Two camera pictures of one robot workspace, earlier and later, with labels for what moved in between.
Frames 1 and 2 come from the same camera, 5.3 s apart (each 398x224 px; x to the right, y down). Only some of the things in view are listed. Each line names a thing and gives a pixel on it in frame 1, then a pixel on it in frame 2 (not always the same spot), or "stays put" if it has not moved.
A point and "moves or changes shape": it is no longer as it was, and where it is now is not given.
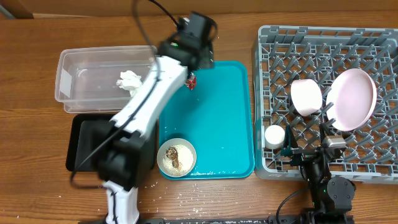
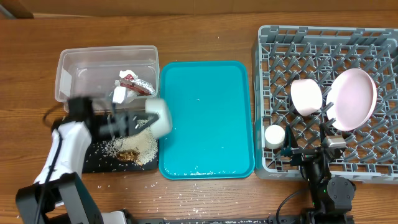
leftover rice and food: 177,159 moves or changes shape
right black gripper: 303,154 stays put
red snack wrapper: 191,81 -> 142,86
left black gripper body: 206,58 -> 112,129
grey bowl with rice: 176,157 -> 163,126
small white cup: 274,136 stays put
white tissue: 130,81 -> 122,94
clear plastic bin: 86,77 stays put
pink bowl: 306,96 stays put
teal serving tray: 216,116 stays put
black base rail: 296,219 stays put
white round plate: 351,99 stays put
